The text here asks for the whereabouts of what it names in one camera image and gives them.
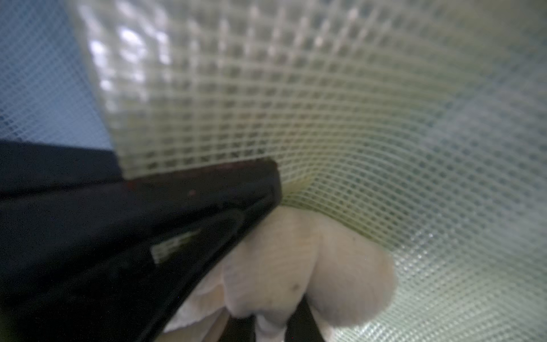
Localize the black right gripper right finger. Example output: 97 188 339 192
217 294 325 341

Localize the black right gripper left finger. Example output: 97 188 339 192
1 141 281 341

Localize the cream wiping cloth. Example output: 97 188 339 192
159 206 397 341

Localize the yellow mesh document bag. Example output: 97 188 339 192
68 1 546 341

